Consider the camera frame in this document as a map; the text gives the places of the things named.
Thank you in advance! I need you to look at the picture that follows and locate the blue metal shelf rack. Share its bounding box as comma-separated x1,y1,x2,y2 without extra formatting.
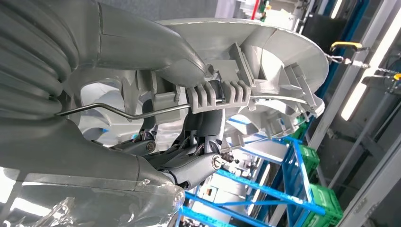
175,117,327,227
314,0,370,98

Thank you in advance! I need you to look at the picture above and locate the green plastic crate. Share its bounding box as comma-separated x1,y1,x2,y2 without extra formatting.
297,144,321,181
301,184,344,227

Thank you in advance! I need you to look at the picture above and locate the ceiling light strip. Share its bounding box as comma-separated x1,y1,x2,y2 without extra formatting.
340,18,401,122

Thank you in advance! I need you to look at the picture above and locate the yellow handle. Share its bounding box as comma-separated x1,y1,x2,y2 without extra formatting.
330,41,366,52

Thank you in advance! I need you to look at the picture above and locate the metal chain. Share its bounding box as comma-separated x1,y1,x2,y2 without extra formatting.
325,53,401,76

